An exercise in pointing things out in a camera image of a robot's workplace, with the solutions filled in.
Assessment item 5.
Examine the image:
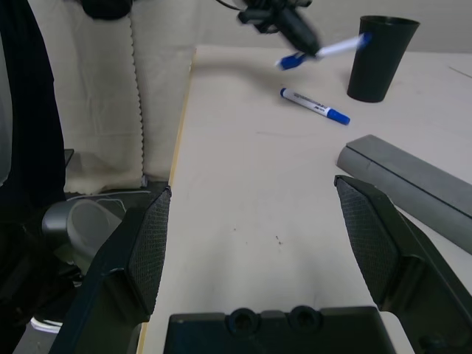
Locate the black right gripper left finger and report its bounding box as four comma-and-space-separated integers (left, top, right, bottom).
47, 186, 173, 354

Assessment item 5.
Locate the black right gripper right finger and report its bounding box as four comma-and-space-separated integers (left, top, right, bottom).
333, 175, 472, 354

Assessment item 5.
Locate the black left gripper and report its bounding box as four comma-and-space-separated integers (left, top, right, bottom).
237, 0, 326, 58

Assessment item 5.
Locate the blue capped whiteboard marker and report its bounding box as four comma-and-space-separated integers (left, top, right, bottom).
274, 32, 373, 71
279, 87, 351, 126

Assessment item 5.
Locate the grey glasses case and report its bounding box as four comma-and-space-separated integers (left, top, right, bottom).
337, 134, 472, 255

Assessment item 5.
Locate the black plastic cup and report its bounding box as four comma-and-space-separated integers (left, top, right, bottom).
346, 15, 421, 103

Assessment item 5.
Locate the beige cloth partition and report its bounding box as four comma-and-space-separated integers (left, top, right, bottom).
21, 0, 196, 195

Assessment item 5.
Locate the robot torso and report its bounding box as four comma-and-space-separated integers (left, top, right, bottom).
0, 0, 67, 229

